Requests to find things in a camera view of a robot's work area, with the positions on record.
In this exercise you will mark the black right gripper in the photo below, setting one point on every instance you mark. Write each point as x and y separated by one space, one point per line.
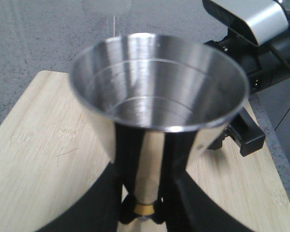
265 66

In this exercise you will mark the wooden cutting board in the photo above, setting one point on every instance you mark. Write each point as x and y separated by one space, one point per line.
49 158

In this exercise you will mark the clear glass beaker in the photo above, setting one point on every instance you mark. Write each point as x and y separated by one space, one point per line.
111 13

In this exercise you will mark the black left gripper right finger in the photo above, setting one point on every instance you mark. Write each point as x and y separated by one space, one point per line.
189 209

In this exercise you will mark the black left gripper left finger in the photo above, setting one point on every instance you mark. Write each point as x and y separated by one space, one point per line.
96 211

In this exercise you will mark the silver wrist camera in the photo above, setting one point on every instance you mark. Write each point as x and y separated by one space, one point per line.
257 21

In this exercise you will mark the steel double jigger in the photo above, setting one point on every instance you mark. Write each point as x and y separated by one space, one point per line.
155 101

